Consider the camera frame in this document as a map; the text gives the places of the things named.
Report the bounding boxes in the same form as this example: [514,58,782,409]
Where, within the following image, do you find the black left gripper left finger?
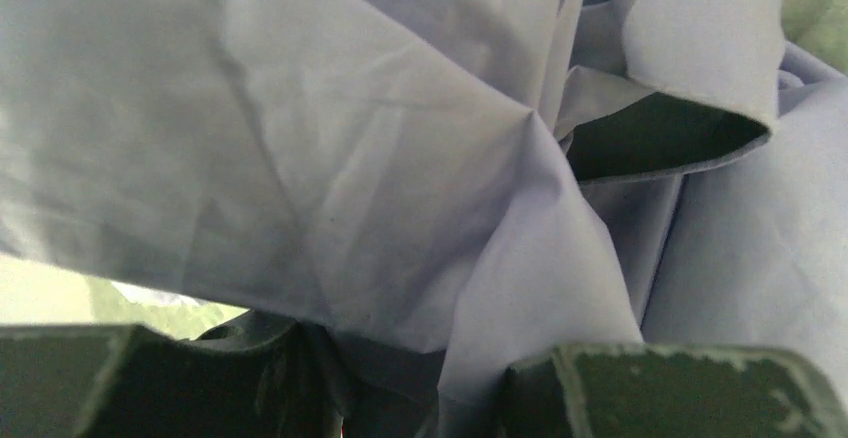
[1,312,341,437]

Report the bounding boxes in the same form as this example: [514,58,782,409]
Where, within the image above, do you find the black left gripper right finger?
[496,343,847,437]

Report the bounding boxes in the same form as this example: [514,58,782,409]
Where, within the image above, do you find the lilac folding umbrella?
[1,0,847,437]

